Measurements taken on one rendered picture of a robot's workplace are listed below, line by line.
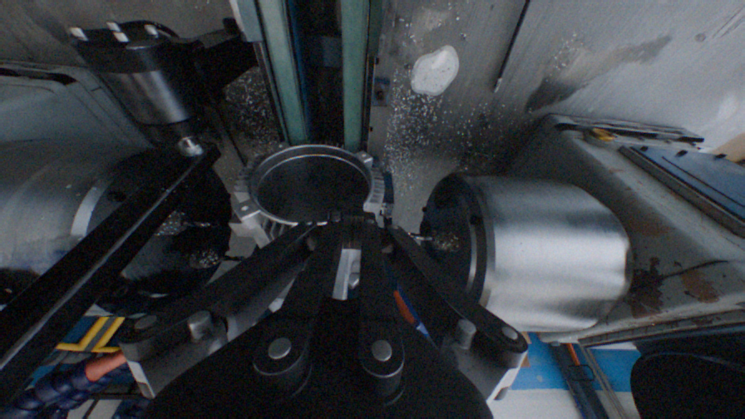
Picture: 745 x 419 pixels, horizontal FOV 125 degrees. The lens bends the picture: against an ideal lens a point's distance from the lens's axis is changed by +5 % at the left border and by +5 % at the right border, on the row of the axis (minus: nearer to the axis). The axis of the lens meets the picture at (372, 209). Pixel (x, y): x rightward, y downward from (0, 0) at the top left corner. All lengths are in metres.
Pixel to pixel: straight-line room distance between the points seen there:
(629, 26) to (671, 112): 0.25
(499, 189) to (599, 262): 0.13
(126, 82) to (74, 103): 0.36
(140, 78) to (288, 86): 0.15
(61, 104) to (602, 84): 0.94
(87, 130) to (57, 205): 0.28
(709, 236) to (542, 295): 0.20
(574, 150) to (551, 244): 0.24
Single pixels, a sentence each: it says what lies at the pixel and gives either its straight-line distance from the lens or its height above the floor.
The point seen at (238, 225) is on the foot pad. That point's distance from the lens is 0.30.
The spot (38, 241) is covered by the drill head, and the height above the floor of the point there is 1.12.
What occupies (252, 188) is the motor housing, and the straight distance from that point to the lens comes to 0.28.
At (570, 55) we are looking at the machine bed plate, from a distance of 0.54.
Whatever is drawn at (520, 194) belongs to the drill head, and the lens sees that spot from 0.32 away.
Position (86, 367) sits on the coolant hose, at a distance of 0.30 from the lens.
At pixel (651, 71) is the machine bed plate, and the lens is 0.66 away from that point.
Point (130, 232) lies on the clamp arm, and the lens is 0.25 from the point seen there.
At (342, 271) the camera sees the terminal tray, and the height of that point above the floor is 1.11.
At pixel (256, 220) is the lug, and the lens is 0.26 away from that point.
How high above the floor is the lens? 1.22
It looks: 41 degrees down
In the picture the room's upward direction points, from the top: 179 degrees counter-clockwise
